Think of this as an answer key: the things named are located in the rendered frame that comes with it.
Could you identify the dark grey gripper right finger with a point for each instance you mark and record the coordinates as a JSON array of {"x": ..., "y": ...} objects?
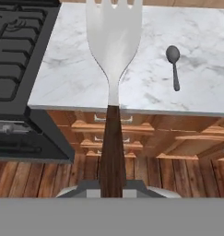
[{"x": 138, "y": 187}]

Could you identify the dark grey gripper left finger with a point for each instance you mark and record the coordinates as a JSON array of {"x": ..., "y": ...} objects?
[{"x": 87, "y": 187}]

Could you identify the dark grey metal spoon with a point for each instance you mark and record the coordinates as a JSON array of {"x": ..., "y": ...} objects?
[{"x": 173, "y": 54}]

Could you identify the wooden drawer front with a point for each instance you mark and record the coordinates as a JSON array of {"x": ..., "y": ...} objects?
[
  {"x": 92, "y": 153},
  {"x": 85, "y": 126},
  {"x": 89, "y": 143}
]

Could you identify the wooden cupboard door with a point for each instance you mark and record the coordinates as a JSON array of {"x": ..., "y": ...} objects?
[{"x": 190, "y": 138}]

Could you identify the black range with hob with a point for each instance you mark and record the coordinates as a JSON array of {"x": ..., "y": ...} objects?
[{"x": 21, "y": 61}]

